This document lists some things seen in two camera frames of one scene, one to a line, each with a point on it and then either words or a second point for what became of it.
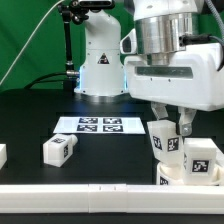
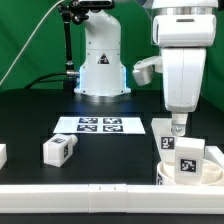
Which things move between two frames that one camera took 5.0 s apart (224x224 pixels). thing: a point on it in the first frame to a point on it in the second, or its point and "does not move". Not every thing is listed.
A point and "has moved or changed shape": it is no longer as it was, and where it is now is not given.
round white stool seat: x=174 y=174 has moved or changed shape
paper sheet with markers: x=98 y=125 does not move
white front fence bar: x=112 y=198 does not move
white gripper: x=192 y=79 to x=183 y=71
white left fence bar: x=3 y=154 does not move
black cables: x=35 y=81 does not move
